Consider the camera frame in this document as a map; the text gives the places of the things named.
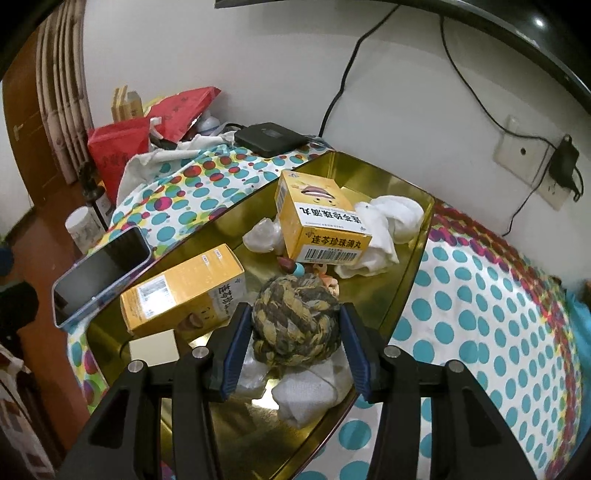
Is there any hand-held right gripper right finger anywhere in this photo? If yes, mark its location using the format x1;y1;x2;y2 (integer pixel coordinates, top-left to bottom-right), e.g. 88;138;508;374
341;306;539;480

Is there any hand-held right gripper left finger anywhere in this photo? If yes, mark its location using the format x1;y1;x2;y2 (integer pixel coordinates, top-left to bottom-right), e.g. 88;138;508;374
58;302;253;480

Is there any clear plastic bag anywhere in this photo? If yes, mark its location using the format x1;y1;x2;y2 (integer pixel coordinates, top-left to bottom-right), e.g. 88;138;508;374
242;217;290;255
233;355;279;403

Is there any white cloth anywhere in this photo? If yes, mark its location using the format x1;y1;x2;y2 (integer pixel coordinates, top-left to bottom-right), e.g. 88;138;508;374
270;360;357;428

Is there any braided rope ball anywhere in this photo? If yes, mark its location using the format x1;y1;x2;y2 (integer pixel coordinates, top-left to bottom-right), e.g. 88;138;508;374
251;272;345;368

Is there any yellow medicine box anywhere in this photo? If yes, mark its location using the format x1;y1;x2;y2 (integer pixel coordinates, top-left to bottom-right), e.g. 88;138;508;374
119;243;247;337
274;169;374;267

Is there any brown haired toy figurine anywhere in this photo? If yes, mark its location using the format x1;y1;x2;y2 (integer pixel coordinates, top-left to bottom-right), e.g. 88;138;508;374
277;256;341;296

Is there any gold metal tin tray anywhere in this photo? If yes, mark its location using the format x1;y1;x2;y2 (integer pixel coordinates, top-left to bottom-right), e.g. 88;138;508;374
85;150;437;480

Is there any white towel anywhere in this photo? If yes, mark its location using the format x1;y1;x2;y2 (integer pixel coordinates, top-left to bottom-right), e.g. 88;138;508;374
334;194;425;279

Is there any polka dot tablecloth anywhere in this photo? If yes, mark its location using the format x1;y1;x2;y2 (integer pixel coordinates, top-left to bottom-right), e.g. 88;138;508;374
67;134;585;480

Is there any smartphone in blue case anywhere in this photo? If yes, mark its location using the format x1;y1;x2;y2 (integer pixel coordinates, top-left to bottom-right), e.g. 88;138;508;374
51;224;153;329

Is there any white cup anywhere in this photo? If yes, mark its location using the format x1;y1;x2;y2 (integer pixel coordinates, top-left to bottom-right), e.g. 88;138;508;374
64;206;103;254

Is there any white cloth bag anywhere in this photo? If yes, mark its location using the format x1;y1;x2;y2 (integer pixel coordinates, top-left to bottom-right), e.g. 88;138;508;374
121;122;242;195

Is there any dark glass bottle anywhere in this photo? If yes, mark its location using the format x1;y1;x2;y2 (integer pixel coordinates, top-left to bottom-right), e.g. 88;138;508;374
79;161;114;232

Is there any black flat device box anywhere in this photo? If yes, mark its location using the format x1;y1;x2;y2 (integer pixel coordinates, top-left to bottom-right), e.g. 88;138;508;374
234;122;308;158

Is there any patterned cloth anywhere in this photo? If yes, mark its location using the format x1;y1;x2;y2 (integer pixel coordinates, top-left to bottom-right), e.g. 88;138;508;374
0;345;62;480

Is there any blue cloth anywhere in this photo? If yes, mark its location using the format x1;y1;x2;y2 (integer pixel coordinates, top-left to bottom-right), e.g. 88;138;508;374
566;285;591;334

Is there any white plastic bottle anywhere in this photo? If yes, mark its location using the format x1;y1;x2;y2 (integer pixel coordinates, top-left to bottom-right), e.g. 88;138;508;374
198;113;223;138

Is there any red paper bag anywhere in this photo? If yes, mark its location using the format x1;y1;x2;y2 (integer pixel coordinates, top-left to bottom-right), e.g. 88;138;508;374
87;86;223;206

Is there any black power adapter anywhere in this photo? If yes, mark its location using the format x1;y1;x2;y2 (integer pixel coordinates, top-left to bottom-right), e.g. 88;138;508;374
549;134;581;191

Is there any striped curtain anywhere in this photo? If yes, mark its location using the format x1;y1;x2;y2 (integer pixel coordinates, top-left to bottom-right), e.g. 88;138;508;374
35;0;91;186

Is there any black adapter cable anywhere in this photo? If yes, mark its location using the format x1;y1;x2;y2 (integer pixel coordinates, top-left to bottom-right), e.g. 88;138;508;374
501;179;556;239

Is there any black monitor cable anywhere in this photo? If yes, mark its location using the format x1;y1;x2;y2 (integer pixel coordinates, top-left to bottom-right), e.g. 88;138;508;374
438;14;560;149

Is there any black device cable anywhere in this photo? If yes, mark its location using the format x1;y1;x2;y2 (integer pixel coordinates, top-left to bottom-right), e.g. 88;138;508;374
318;8;399;140

